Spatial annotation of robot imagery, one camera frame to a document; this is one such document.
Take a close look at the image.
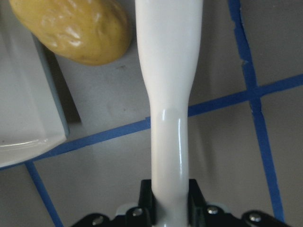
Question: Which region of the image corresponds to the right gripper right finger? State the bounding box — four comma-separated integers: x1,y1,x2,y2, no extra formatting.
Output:
188,179,290,227

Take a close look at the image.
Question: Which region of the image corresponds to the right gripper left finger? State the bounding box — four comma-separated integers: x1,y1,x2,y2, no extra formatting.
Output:
72,179,156,227

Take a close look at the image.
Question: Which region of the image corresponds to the beige plastic dustpan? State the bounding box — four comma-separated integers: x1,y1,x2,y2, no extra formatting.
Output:
0,0,69,168

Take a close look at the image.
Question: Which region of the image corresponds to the beige hand brush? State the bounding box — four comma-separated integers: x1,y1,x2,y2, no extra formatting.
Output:
135,0,203,227

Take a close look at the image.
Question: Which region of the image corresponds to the yellow potato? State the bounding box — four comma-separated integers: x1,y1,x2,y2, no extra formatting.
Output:
9,0,132,66

